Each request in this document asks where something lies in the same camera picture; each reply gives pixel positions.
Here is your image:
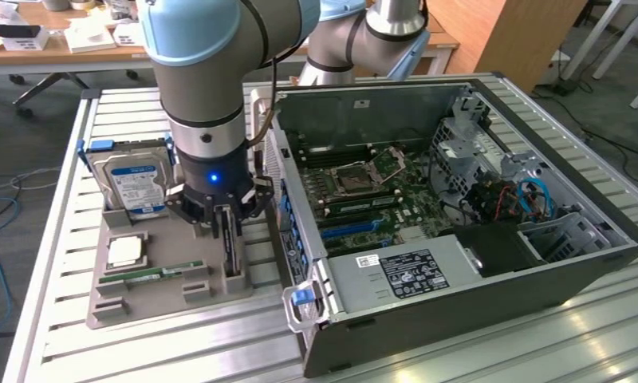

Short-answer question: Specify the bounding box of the metal disk bay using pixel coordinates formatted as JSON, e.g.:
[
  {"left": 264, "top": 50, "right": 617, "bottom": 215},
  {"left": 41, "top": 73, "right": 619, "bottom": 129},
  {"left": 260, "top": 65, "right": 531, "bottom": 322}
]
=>
[{"left": 518, "top": 213, "right": 626, "bottom": 264}]

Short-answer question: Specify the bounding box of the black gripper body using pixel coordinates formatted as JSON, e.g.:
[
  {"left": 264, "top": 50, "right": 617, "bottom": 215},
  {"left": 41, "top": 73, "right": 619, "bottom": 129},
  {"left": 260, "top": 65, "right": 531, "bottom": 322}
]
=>
[{"left": 176, "top": 150, "right": 256, "bottom": 206}]

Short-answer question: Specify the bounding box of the hard disk in blue carrier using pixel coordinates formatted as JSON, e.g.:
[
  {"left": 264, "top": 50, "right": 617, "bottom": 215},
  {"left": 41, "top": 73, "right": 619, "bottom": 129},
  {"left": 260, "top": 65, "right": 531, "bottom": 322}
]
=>
[{"left": 76, "top": 133, "right": 185, "bottom": 223}]

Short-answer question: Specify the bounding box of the blue wire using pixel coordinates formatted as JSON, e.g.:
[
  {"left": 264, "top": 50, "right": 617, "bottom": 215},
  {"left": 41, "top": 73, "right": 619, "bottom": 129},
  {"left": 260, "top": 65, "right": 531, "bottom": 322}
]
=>
[{"left": 514, "top": 177, "right": 557, "bottom": 220}]

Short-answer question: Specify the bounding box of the black office chair base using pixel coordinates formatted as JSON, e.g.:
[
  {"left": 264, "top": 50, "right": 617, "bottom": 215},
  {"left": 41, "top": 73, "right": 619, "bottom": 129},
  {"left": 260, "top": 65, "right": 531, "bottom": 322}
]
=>
[{"left": 9, "top": 71, "right": 142, "bottom": 119}]

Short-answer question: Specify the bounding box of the silver CPU chip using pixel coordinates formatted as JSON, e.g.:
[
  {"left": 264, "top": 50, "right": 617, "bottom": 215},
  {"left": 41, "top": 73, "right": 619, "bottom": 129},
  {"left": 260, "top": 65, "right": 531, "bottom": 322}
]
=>
[{"left": 108, "top": 235, "right": 145, "bottom": 267}]

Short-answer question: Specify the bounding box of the grey power supply unit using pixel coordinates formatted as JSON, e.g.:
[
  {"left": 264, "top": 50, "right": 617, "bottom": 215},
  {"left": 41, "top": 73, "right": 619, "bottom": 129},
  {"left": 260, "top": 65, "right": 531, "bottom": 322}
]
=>
[{"left": 326, "top": 234, "right": 482, "bottom": 314}]

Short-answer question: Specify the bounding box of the orange wire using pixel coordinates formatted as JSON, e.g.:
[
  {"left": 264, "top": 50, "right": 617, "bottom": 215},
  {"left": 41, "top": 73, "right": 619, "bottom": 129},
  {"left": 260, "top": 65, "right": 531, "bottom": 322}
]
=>
[{"left": 497, "top": 185, "right": 511, "bottom": 220}]

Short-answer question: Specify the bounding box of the CPU socket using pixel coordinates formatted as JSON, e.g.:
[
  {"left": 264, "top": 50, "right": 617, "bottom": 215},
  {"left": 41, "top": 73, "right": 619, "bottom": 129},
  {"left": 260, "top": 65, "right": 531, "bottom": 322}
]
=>
[{"left": 332, "top": 162, "right": 377, "bottom": 196}]

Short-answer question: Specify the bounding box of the green RAM stick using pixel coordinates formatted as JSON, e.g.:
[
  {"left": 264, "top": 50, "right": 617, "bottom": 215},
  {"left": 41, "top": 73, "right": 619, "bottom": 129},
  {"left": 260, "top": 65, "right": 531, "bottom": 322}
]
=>
[{"left": 98, "top": 261, "right": 204, "bottom": 285}]

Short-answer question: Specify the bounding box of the perforated metal drive cage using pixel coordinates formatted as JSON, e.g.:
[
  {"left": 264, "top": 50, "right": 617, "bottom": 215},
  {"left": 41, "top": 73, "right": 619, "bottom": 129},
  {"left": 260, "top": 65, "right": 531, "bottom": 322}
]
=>
[{"left": 430, "top": 117, "right": 511, "bottom": 200}]

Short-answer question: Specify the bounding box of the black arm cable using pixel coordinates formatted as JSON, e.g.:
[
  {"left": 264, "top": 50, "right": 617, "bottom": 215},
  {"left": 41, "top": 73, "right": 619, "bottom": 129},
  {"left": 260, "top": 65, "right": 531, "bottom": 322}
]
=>
[{"left": 241, "top": 0, "right": 313, "bottom": 180}]

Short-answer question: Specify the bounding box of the metal socket cover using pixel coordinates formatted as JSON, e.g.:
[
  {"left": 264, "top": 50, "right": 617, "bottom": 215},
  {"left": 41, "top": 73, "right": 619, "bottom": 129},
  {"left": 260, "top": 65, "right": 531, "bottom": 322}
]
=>
[{"left": 369, "top": 146, "right": 409, "bottom": 184}]

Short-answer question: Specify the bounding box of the blue expansion slot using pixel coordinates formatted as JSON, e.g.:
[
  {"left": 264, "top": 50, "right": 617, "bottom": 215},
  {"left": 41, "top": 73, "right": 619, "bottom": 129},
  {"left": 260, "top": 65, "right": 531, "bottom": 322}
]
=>
[{"left": 318, "top": 218, "right": 388, "bottom": 243}]

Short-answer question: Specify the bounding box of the black open PC case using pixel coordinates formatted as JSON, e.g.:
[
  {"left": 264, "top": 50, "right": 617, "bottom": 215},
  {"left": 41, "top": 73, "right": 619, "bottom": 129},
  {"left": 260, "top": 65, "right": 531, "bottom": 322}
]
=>
[{"left": 249, "top": 77, "right": 638, "bottom": 379}]

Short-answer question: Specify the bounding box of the wooden desk white frame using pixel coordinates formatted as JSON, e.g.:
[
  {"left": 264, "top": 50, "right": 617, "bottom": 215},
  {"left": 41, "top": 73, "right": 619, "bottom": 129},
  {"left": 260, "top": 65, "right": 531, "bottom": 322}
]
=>
[{"left": 0, "top": 0, "right": 461, "bottom": 88}]

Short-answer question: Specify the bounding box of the grey parts rack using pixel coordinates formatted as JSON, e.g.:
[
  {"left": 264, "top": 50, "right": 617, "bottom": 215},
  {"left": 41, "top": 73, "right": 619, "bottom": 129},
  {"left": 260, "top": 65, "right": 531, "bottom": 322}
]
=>
[{"left": 86, "top": 161, "right": 256, "bottom": 331}]

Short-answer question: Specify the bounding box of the graphics card with metal bracket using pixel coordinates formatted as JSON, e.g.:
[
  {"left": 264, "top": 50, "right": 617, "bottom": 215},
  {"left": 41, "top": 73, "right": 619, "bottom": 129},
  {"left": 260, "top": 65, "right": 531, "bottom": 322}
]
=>
[{"left": 212, "top": 203, "right": 245, "bottom": 277}]

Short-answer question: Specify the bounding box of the small white labelled box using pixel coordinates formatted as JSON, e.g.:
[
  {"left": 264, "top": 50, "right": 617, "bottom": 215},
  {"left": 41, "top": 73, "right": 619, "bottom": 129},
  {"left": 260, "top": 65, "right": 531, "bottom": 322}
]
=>
[{"left": 112, "top": 22, "right": 145, "bottom": 48}]

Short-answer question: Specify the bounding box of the dark installed RAM stick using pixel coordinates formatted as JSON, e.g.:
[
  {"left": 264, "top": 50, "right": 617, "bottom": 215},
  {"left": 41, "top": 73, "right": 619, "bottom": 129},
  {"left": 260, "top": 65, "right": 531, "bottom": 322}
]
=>
[{"left": 324, "top": 191, "right": 400, "bottom": 215}]

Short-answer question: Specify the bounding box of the wooden cabinet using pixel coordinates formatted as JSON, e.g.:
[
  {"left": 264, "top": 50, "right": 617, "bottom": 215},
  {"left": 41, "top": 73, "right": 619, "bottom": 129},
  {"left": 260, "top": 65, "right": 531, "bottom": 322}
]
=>
[{"left": 430, "top": 0, "right": 589, "bottom": 87}]

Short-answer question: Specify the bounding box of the green motherboard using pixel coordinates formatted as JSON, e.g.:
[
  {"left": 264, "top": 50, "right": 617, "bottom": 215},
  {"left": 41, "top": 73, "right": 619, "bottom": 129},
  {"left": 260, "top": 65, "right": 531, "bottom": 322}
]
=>
[{"left": 289, "top": 131, "right": 458, "bottom": 256}]

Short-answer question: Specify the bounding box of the white box with roll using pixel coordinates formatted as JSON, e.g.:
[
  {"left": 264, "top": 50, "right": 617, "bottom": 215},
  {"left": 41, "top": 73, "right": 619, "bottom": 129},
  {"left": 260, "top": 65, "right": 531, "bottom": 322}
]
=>
[{"left": 62, "top": 23, "right": 117, "bottom": 53}]

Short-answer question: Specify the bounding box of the white table frame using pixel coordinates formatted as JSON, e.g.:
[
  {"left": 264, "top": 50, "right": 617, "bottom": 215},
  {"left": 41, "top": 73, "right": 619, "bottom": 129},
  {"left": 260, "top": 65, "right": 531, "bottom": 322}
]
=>
[{"left": 561, "top": 0, "right": 638, "bottom": 81}]

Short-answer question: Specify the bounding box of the white box black top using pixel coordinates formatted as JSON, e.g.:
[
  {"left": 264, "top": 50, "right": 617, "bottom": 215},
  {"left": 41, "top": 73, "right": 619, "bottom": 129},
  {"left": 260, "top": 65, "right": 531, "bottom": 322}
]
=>
[{"left": 0, "top": 24, "right": 50, "bottom": 52}]

